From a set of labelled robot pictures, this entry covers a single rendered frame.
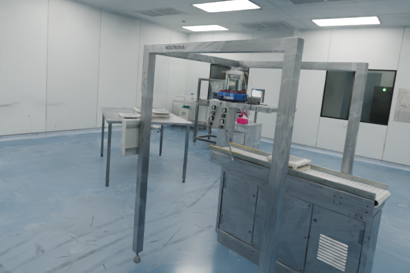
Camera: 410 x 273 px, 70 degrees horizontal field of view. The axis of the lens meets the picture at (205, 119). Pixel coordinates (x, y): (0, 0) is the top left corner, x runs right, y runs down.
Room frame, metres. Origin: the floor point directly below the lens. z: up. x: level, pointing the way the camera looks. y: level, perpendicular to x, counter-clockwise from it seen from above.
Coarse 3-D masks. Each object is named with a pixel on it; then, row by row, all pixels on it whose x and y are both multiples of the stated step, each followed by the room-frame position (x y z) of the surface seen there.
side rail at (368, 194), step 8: (224, 152) 2.41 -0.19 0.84; (232, 152) 2.35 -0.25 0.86; (248, 160) 2.23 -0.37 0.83; (256, 160) 2.18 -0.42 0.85; (288, 168) 2.00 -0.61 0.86; (304, 176) 1.91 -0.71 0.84; (312, 176) 1.87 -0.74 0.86; (328, 184) 1.80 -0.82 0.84; (336, 184) 1.77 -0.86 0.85; (344, 184) 1.74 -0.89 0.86; (360, 192) 1.67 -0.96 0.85; (368, 192) 1.64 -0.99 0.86
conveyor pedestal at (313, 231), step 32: (224, 192) 2.45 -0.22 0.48; (256, 192) 2.22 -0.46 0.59; (224, 224) 2.42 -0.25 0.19; (256, 224) 2.20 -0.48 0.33; (288, 224) 2.02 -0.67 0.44; (320, 224) 1.86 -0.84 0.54; (352, 224) 1.73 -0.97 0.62; (256, 256) 2.18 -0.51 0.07; (288, 256) 1.99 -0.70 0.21; (320, 256) 1.84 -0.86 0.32; (352, 256) 1.71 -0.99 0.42
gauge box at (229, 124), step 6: (210, 108) 2.50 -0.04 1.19; (222, 108) 2.41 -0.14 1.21; (228, 108) 2.37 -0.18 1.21; (234, 108) 2.43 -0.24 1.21; (210, 114) 2.50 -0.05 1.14; (216, 114) 2.46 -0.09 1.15; (222, 114) 2.41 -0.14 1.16; (228, 114) 2.37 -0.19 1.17; (234, 114) 2.43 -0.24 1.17; (216, 120) 2.45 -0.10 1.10; (228, 120) 2.38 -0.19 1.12; (234, 120) 2.43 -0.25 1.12; (216, 126) 2.45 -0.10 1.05; (228, 126) 2.39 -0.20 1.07
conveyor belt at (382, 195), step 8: (240, 152) 2.50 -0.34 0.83; (248, 152) 2.53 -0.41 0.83; (264, 160) 2.30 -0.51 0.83; (320, 176) 1.99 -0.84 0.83; (328, 176) 2.01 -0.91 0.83; (336, 176) 2.02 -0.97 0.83; (352, 184) 1.87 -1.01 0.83; (360, 184) 1.89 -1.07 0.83; (352, 192) 1.71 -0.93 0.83; (376, 192) 1.75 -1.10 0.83; (384, 192) 1.77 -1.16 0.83; (376, 200) 1.62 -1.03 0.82; (384, 200) 1.69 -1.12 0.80
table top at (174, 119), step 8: (104, 112) 4.21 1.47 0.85; (112, 112) 4.29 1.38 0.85; (120, 112) 4.37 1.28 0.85; (128, 112) 4.45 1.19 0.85; (112, 120) 3.54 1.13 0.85; (120, 120) 3.59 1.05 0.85; (152, 120) 3.84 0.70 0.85; (160, 120) 3.91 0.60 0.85; (168, 120) 3.98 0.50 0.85; (176, 120) 4.05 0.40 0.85; (184, 120) 4.12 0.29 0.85
